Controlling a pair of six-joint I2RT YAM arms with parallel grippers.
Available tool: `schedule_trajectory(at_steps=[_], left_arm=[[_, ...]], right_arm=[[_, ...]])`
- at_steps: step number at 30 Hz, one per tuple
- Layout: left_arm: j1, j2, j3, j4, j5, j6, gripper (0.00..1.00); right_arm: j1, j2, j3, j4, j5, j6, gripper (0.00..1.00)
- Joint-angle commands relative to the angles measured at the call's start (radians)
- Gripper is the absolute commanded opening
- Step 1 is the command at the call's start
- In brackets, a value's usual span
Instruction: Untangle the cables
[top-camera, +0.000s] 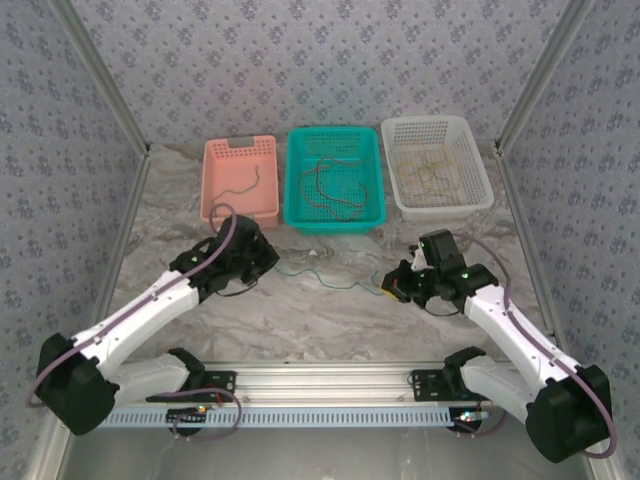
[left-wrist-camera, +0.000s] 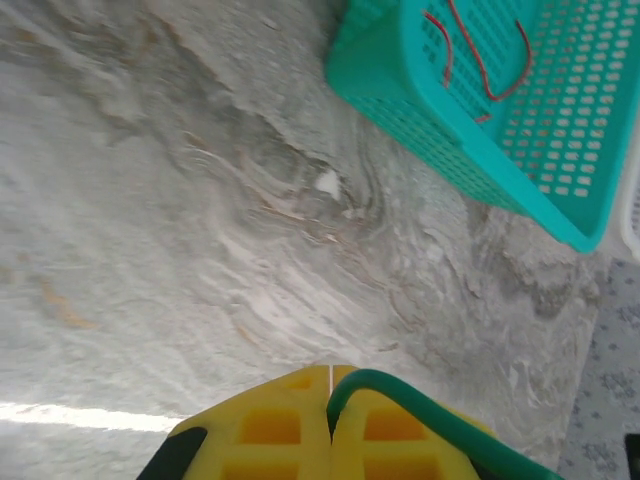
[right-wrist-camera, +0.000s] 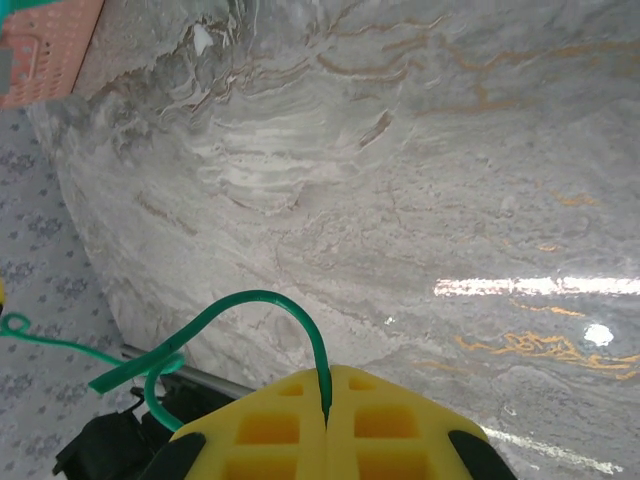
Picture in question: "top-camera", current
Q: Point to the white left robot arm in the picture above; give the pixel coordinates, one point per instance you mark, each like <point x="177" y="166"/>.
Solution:
<point x="140" y="315"/>

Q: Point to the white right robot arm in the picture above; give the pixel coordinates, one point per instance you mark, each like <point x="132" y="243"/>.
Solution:
<point x="510" y="325"/>

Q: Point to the teal plastic basket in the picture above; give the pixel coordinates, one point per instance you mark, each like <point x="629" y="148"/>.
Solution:
<point x="295" y="215"/>

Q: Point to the pink plastic basket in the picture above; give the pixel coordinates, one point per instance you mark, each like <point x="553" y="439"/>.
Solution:
<point x="235" y="165"/>

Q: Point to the white plastic basket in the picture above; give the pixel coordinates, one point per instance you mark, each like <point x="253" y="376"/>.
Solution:
<point x="475" y="170"/>

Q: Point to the small black circuit board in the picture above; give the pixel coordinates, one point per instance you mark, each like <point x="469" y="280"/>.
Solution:
<point x="187" y="417"/>
<point x="467" y="420"/>

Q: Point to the grey metal shelf panel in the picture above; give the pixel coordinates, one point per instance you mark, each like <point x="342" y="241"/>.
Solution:
<point x="325" y="455"/>

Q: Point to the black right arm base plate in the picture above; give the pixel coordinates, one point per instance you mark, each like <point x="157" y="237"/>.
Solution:
<point x="425" y="385"/>

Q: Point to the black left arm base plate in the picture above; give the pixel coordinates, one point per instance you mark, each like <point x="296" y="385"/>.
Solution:
<point x="220" y="382"/>

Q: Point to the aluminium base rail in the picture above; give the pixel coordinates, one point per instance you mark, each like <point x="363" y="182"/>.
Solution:
<point x="325" y="385"/>

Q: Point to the aluminium table side rail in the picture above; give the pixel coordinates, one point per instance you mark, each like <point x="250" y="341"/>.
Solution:
<point x="128" y="210"/>

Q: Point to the aluminium frame post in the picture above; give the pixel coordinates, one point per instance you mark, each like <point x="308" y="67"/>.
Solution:
<point x="107" y="85"/>
<point x="541" y="75"/>

